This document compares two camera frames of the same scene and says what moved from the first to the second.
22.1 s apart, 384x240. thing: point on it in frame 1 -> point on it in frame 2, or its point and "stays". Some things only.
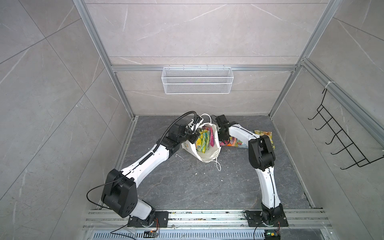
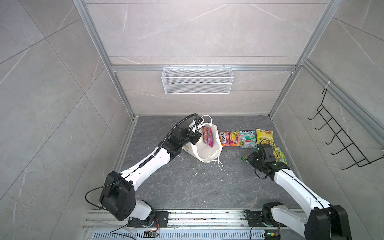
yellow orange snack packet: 233,142 stays
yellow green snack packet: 268,133 stays
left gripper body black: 193,137 stays
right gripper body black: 222,138 -> 254,158
